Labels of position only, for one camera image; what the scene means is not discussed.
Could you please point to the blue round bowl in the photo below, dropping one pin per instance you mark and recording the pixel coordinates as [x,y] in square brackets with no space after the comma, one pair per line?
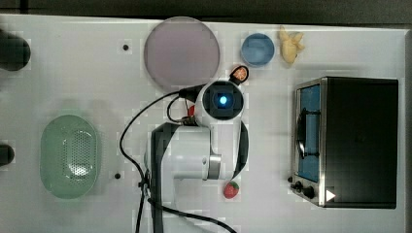
[257,50]

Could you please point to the grey round plate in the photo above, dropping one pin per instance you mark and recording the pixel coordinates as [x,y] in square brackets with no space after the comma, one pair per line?
[180,52]

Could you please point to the yellow peeled banana toy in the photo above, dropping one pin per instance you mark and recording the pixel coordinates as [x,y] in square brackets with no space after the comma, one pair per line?
[290,45]

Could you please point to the orange slice toy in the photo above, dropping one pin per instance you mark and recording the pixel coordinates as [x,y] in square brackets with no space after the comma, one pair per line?
[241,73]

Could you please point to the silver toaster oven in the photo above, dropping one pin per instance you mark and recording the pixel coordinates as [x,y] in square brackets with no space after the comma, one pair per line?
[345,144]

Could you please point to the black cylinder cup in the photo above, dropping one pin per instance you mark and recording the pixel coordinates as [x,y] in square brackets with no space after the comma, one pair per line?
[14,52]

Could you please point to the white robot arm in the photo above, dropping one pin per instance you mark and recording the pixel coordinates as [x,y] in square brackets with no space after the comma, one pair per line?
[212,146]

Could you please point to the green strainer basket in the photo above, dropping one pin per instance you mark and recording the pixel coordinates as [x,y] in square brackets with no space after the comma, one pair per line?
[69,159]

